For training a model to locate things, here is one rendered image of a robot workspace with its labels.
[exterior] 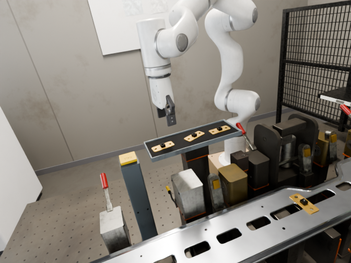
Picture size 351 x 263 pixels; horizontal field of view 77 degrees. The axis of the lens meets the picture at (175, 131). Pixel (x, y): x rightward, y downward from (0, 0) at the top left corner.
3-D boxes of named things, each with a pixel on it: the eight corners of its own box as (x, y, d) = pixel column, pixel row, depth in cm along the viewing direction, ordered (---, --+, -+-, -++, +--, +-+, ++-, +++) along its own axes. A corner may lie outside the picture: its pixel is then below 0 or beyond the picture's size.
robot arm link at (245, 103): (231, 125, 129) (230, 85, 119) (262, 132, 118) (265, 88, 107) (220, 133, 122) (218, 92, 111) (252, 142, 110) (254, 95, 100)
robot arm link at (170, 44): (231, 8, 73) (181, 65, 61) (192, 15, 83) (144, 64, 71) (224, -22, 67) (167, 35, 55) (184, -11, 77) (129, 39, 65)
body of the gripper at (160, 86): (142, 72, 73) (149, 104, 78) (152, 76, 65) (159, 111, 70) (163, 67, 76) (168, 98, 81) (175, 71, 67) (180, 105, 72)
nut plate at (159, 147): (154, 152, 81) (153, 150, 81) (151, 148, 85) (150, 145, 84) (175, 145, 84) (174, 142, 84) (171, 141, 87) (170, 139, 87)
